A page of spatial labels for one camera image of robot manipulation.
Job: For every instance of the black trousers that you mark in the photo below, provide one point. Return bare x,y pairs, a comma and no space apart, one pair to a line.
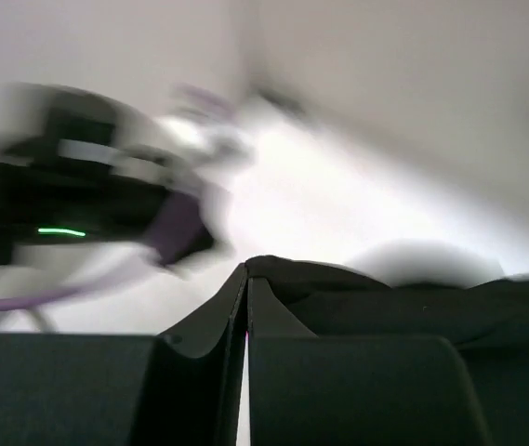
487,324

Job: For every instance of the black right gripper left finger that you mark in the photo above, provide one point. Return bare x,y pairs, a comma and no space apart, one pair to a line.
179,387

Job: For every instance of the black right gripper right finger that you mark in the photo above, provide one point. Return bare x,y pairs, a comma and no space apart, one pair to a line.
306,389

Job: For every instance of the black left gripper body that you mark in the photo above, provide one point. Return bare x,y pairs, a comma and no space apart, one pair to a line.
74,171

